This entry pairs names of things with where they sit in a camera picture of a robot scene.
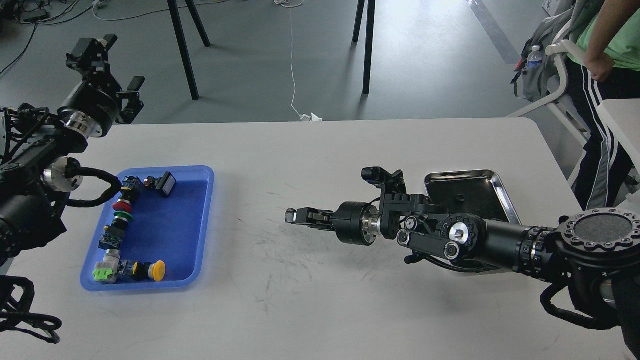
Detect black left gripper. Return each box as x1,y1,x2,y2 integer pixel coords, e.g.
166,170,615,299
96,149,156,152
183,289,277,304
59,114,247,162
57,34,146,138

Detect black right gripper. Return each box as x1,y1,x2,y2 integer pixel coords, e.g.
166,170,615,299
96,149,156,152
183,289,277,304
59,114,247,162
285,202,378,246

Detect small black gear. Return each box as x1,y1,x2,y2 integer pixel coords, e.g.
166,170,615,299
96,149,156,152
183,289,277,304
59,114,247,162
454,193,466,204

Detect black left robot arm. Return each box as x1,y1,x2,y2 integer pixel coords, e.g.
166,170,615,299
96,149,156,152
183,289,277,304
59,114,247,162
0,34,145,344

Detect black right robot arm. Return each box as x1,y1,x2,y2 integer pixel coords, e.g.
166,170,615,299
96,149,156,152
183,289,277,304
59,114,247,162
285,167,639,357

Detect black tripod legs left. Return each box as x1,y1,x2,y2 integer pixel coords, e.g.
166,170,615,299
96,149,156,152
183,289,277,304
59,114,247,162
166,0,212,101

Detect black tripod legs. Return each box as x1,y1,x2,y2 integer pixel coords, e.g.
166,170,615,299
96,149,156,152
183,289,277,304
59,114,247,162
351,0,377,95
166,0,212,101

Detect red round push button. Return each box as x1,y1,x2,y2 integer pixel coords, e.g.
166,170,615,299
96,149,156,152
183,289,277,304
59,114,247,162
112,198,133,214

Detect green round push button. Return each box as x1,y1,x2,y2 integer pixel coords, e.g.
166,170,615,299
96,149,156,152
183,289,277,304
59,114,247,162
110,210,134,231

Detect blue plastic tray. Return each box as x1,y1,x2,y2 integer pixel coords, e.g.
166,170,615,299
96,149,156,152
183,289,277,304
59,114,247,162
80,165,215,292

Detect silver metal tray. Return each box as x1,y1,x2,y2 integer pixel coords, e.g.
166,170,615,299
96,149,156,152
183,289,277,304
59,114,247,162
423,170,521,224

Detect yellow mushroom push button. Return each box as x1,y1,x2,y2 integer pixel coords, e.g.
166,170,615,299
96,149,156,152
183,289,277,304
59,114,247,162
129,260,167,282

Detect green square push button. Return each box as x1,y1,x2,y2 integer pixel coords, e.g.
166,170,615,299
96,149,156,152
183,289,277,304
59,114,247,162
92,248,124,285

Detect black tripod legs right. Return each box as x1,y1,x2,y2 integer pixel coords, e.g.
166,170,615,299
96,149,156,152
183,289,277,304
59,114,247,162
351,0,377,95

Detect grey backpack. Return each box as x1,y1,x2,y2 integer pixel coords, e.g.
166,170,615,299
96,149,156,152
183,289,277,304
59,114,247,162
510,0,602,103

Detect plastic water bottle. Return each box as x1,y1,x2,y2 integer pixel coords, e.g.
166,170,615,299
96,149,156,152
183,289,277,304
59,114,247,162
526,45,544,71

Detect white side table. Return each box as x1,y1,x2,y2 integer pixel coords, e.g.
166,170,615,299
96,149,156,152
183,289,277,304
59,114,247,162
598,98,640,170

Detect person in green shirt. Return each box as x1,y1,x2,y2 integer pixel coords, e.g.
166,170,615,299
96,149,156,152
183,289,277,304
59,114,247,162
566,0,640,210

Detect white cable on floor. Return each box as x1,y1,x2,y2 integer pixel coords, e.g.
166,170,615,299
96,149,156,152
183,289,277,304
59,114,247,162
272,0,323,122

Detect black cables on floor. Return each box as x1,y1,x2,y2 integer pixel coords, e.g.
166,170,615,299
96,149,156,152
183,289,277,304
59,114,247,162
0,0,101,78

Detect black white rectangular switch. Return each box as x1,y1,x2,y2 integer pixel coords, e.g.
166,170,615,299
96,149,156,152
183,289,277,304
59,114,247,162
142,171,177,198

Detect blue black switch block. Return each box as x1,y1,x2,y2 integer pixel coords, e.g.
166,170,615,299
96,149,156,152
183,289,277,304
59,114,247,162
98,225,126,251

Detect white chair frame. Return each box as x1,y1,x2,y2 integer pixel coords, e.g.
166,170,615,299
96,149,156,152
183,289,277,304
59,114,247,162
509,39,589,145

